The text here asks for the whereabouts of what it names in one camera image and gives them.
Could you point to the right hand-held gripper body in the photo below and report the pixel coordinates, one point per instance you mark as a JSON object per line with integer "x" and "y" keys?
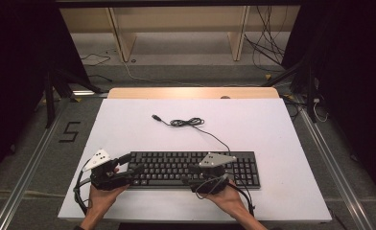
{"x": 210, "y": 183}

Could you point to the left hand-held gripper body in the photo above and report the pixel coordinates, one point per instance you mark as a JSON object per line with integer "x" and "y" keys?
{"x": 104, "y": 180}

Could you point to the black keyboard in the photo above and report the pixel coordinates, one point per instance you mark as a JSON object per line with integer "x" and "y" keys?
{"x": 163, "y": 169}

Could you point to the person's left hand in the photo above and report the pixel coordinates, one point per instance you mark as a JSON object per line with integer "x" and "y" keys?
{"x": 101, "y": 199}

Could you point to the person's right hand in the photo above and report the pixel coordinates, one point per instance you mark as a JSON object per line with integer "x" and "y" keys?
{"x": 229, "y": 199}

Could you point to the white foam board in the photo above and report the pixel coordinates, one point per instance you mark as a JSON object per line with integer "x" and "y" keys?
{"x": 240, "y": 127}

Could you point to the wooden table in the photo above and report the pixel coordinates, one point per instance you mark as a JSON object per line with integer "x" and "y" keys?
{"x": 176, "y": 92}

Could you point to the black metal stand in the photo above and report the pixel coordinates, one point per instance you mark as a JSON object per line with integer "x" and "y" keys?
{"x": 49, "y": 105}
{"x": 310, "y": 96}

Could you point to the black curtain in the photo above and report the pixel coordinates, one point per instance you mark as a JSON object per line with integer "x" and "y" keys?
{"x": 352, "y": 80}
{"x": 16, "y": 80}

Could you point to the wooden shelf unit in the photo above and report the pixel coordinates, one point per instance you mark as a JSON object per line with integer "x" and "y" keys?
{"x": 176, "y": 19}

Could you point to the short aluminium rail piece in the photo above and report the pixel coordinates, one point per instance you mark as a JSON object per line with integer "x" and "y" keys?
{"x": 87, "y": 93}

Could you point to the aluminium floor rail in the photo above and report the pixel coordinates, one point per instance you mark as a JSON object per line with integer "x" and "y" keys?
{"x": 340, "y": 179}
{"x": 26, "y": 179}

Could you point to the black metal frame bar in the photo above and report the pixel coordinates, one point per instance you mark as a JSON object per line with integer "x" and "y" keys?
{"x": 176, "y": 3}

